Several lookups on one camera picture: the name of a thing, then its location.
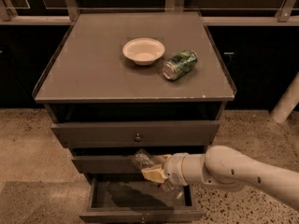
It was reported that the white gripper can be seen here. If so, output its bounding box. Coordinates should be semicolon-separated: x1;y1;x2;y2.
141;153;188;186

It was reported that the clear plastic water bottle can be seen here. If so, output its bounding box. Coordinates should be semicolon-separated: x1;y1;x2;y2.
132;148;183;200

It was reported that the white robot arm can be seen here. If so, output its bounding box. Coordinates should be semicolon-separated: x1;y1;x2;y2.
141;146;299;211

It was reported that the grey top drawer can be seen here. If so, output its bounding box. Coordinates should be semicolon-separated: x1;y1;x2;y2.
51;120;220;148

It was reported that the grey drawer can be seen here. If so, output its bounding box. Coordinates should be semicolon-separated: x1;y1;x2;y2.
51;120;220;148
72;156;139;174
80;174;204;224

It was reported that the grey middle drawer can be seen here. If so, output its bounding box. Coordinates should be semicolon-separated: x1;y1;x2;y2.
72;156;139;174

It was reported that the grey bottom drawer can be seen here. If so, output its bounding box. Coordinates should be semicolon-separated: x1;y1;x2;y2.
80;174;204;224

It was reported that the grey drawer cabinet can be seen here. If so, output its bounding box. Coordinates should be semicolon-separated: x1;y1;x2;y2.
32;11;237;224

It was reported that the green soda can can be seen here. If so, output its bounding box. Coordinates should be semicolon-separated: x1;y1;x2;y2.
163;49;198;80

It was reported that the white paper bowl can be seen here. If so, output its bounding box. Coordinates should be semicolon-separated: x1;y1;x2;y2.
122;38;165;66

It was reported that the white cylindrical post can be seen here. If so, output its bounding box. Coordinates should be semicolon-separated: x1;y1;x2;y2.
270;72;299;123

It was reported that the metal railing frame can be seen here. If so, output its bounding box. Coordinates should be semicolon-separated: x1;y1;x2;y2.
0;0;299;26

